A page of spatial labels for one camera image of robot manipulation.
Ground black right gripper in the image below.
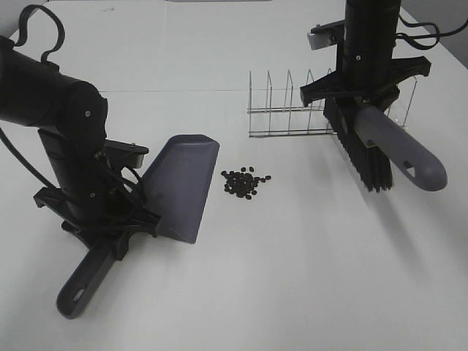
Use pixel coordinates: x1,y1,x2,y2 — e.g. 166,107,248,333
300,55,431,106

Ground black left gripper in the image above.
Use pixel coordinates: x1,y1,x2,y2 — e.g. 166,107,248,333
34,175,162,261

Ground grey hand brush black bristles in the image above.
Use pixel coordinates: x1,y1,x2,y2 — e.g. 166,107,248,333
324,98,448,192

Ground grey plastic dustpan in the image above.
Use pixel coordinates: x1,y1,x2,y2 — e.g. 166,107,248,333
56,135,219,319

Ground pile of coffee beans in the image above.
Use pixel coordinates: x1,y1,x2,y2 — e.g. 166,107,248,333
220,166,272,200

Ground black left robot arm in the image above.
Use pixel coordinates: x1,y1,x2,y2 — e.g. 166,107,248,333
1,38,159,260

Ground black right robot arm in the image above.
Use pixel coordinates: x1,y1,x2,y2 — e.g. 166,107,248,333
300,1,431,110

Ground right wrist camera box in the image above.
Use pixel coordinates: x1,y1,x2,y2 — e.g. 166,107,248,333
307,20,345,50

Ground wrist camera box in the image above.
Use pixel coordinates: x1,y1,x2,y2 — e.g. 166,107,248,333
105,140,149,170
307,20,345,50

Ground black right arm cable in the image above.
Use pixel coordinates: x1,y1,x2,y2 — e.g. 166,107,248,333
393,7,468,52

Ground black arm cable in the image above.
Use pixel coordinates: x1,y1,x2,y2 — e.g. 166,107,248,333
393,7,468,52
0,3,147,205

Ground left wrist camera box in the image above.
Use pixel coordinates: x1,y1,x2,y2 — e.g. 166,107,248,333
105,140,149,170

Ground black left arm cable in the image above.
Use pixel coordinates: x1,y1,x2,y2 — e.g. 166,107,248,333
0,3,147,205

